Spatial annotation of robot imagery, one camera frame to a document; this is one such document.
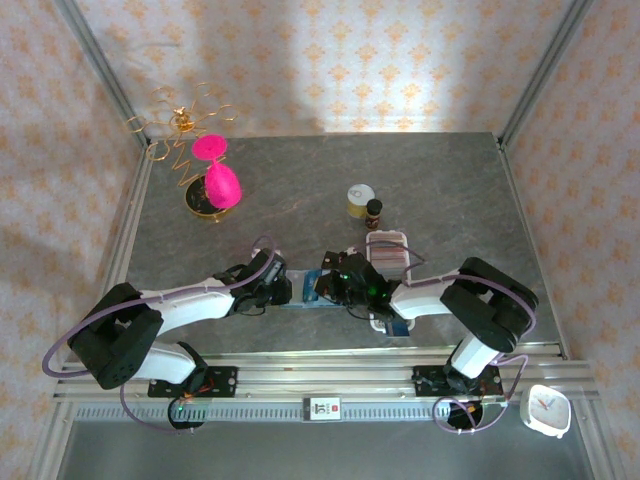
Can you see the blue leather card holder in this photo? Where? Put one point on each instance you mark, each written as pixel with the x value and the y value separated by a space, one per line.
pixel 297 285

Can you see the blue VIP card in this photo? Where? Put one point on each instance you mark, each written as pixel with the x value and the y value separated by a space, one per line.
pixel 398 328
pixel 312 287

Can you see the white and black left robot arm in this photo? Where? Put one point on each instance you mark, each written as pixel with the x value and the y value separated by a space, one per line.
pixel 190 302

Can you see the white plastic card basket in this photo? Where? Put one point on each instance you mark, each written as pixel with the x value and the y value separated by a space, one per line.
pixel 376 326

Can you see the stack of colourful cards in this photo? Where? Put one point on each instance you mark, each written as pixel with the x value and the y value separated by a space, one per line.
pixel 387 252

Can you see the small black-capped spice bottle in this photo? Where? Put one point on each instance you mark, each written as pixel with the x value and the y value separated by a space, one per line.
pixel 373 210

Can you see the yellow tin can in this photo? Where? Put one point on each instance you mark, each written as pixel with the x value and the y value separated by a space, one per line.
pixel 361 195

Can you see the white number label tag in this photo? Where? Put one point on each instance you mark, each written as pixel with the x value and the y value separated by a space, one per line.
pixel 322 409

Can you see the white alarm clock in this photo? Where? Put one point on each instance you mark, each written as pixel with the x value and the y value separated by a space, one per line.
pixel 545 410

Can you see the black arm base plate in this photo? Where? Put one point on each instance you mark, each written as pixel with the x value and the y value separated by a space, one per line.
pixel 425 382
pixel 225 382

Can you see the aluminium table side rail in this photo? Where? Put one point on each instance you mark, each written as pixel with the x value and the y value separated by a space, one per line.
pixel 125 225
pixel 522 220

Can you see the aluminium frame post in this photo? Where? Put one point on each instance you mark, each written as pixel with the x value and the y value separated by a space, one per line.
pixel 100 65
pixel 545 65

